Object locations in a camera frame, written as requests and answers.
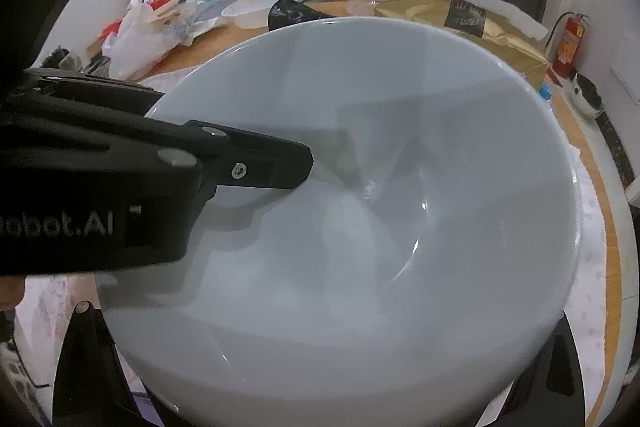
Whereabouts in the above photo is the white wall panel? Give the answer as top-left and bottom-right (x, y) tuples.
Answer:
(611, 32), (640, 102)

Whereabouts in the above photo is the white helmet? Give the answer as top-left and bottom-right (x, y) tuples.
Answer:
(571, 73), (606, 118)

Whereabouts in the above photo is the clear plastic cup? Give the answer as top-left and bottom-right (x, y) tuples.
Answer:
(346, 0), (386, 18)

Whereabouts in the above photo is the gold bag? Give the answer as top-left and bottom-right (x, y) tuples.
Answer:
(374, 0), (550, 90)

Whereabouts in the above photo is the person's left hand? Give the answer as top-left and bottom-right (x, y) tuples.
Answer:
(0, 277), (26, 313)

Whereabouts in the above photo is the dark pouch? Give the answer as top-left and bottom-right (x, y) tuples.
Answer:
(268, 0), (337, 32)

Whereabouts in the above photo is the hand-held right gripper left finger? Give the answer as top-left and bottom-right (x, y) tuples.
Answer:
(52, 301), (153, 427)

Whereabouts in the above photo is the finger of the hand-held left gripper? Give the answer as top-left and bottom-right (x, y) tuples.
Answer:
(26, 68), (167, 118)
(185, 120), (315, 190)

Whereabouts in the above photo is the red fire extinguisher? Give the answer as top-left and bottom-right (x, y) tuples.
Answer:
(545, 12), (591, 80)

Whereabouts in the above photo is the thin white plastic bowl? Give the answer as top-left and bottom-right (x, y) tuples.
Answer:
(221, 0), (306, 29)

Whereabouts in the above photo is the white plastic bag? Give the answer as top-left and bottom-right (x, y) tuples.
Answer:
(102, 0), (202, 80)

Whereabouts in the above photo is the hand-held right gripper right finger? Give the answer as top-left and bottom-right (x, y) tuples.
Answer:
(510, 312), (587, 427)

